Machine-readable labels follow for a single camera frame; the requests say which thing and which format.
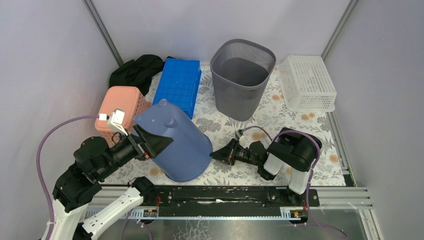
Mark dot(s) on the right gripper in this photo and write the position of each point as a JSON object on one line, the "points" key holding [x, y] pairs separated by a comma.
{"points": [[227, 153]]}

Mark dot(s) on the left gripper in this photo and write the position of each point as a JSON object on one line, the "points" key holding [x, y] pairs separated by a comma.
{"points": [[138, 146]]}

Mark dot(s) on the blue bucket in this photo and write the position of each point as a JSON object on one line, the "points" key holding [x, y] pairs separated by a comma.
{"points": [[188, 156]]}

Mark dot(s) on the pink plastic basket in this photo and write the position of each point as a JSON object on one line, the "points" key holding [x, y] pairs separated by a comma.
{"points": [[126, 98]]}

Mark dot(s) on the blue divided plastic tray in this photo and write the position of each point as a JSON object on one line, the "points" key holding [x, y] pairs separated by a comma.
{"points": [[179, 84]]}

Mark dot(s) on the grey waste bin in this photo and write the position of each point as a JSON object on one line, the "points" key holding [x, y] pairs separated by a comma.
{"points": [[240, 71]]}

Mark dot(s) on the white plastic basket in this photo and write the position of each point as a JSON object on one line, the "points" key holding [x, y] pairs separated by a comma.
{"points": [[306, 84]]}

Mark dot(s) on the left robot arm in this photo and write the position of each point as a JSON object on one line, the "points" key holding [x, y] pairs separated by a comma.
{"points": [[75, 189]]}

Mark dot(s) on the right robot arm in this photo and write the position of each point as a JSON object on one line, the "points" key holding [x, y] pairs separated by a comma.
{"points": [[289, 147]]}

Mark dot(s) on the floral table mat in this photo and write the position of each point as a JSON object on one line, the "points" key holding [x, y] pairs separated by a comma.
{"points": [[269, 118]]}

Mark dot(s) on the black cloth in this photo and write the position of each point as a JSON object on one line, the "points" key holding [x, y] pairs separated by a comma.
{"points": [[137, 73]]}

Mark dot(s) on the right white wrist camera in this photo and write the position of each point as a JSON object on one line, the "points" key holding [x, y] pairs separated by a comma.
{"points": [[239, 134]]}

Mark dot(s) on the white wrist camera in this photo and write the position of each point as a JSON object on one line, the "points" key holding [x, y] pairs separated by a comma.
{"points": [[239, 134], [114, 121]]}

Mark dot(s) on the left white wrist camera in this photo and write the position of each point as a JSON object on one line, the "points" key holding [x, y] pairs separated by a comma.
{"points": [[114, 121]]}

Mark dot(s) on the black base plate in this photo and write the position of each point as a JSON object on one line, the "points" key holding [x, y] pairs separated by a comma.
{"points": [[227, 201]]}

